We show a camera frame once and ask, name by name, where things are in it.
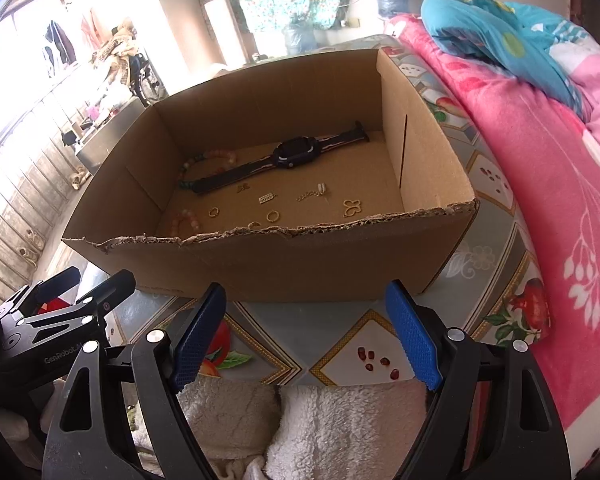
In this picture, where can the grey metal cabinet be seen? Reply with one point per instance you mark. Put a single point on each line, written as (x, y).
(105, 145)

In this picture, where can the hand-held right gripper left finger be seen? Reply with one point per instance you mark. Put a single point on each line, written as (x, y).
(200, 340)

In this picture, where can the blue patterned quilt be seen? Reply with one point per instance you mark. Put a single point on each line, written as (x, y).
(480, 25)

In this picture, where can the white fleece cloth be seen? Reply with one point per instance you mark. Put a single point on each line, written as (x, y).
(330, 435)

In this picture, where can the dark wheelchair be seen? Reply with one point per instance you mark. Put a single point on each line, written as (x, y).
(150, 85)

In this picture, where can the white shoe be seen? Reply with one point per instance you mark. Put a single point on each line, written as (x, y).
(30, 247)
(79, 178)

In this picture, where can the beige clothes pile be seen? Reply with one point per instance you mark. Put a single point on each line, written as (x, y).
(117, 45)

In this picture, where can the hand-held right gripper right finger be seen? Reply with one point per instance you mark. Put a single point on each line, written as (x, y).
(412, 340)

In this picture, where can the hanging dark clothes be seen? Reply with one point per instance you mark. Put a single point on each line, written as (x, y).
(60, 40)

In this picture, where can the wall socket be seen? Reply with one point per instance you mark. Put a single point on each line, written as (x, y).
(352, 23)

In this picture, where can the dark purple smartwatch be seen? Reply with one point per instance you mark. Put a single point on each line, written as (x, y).
(292, 154)

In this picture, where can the brown cardboard box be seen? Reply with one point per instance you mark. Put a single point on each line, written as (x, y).
(330, 260)

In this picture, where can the pink floral blanket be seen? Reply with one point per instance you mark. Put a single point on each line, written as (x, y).
(530, 185)

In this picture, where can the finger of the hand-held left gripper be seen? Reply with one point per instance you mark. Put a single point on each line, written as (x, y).
(55, 345)
(55, 282)

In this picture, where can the small gold butterfly charm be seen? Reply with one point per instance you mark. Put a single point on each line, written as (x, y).
(240, 188)

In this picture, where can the ribbed silver charm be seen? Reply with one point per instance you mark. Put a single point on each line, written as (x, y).
(265, 198)

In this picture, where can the white standing panel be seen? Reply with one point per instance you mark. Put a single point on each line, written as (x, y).
(225, 30)

